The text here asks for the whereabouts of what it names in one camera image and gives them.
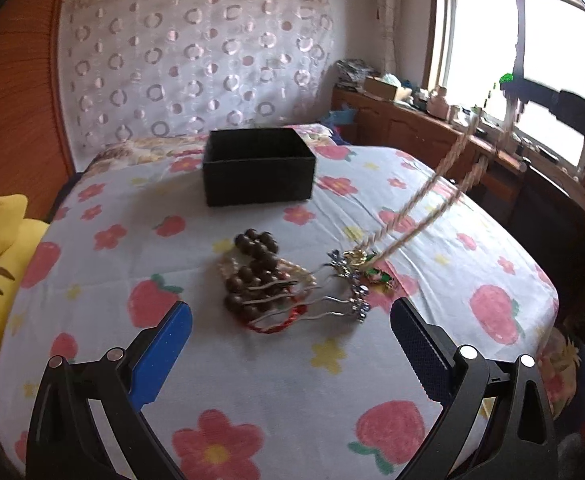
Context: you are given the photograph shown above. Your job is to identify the red braided cord bracelet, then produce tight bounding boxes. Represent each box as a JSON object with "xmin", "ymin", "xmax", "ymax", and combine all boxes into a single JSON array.
[{"xmin": 246, "ymin": 296, "xmax": 308, "ymax": 335}]

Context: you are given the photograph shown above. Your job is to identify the long cream pearl necklace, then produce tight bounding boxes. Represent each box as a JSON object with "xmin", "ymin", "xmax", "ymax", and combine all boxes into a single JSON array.
[{"xmin": 354, "ymin": 106, "xmax": 491, "ymax": 266}]

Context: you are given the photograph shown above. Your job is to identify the silver jewelled hair comb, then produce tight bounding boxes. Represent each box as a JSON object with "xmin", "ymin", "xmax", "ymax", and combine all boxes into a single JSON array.
[{"xmin": 236, "ymin": 249, "xmax": 372, "ymax": 335}]

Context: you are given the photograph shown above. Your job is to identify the black open jewelry box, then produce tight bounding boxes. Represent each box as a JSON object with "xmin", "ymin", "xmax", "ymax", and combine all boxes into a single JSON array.
[{"xmin": 202, "ymin": 128, "xmax": 317, "ymax": 207}]

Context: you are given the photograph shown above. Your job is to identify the wooden side cabinet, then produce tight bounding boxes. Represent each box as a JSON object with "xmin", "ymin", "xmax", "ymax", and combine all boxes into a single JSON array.
[{"xmin": 332, "ymin": 88, "xmax": 526, "ymax": 226}]

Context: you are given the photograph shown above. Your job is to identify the pink ceramic jar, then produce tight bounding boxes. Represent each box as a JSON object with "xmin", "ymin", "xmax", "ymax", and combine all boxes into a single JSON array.
[{"xmin": 426, "ymin": 86, "xmax": 450, "ymax": 122}]

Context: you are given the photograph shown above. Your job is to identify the strawberry flower print sheet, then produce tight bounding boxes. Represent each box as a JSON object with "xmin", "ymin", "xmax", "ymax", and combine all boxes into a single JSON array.
[{"xmin": 0, "ymin": 144, "xmax": 558, "ymax": 479}]

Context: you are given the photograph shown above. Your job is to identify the cardboard box on cabinet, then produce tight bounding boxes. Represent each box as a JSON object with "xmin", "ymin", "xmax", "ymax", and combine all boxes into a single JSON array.
[{"xmin": 363, "ymin": 75, "xmax": 412, "ymax": 102}]

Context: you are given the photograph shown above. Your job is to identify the floral quilt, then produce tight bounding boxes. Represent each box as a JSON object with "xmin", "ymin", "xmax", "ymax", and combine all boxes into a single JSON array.
[{"xmin": 86, "ymin": 124, "xmax": 336, "ymax": 174}]

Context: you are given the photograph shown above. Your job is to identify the blue crumpled cloth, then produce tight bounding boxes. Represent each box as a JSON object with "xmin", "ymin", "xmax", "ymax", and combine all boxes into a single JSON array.
[{"xmin": 320, "ymin": 104, "xmax": 358, "ymax": 129}]

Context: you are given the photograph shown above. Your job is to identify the patterned bag on cabinet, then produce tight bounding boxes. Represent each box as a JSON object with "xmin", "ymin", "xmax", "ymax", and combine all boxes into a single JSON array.
[{"xmin": 335, "ymin": 58, "xmax": 379, "ymax": 91}]

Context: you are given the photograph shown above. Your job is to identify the sheer circle pattern curtain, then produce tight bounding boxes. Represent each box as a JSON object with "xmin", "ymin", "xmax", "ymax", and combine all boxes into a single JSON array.
[{"xmin": 59, "ymin": 0, "xmax": 334, "ymax": 164}]

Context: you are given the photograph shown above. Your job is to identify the window with wooden frame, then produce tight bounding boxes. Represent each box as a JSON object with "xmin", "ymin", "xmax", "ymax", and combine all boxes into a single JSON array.
[{"xmin": 440, "ymin": 0, "xmax": 585, "ymax": 177}]

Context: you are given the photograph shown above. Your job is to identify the brown wooden bead bracelet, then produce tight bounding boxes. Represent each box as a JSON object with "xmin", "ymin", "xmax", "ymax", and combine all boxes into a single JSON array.
[{"xmin": 223, "ymin": 227, "xmax": 294, "ymax": 322}]

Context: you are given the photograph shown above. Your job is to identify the green stone chain bracelet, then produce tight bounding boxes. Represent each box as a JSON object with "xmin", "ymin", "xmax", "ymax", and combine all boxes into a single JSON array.
[{"xmin": 362, "ymin": 264, "xmax": 399, "ymax": 291}]

